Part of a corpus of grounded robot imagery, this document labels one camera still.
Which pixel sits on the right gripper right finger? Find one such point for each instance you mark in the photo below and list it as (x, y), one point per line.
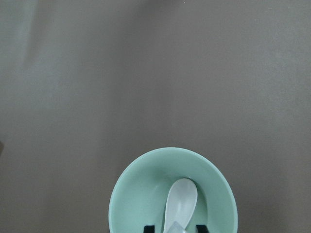
(201, 229)

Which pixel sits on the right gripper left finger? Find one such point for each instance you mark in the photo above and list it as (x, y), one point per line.
(149, 229)

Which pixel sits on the white ceramic spoon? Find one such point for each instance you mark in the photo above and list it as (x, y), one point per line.
(181, 202)

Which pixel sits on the mint green bowl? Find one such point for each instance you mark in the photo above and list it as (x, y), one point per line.
(140, 193)

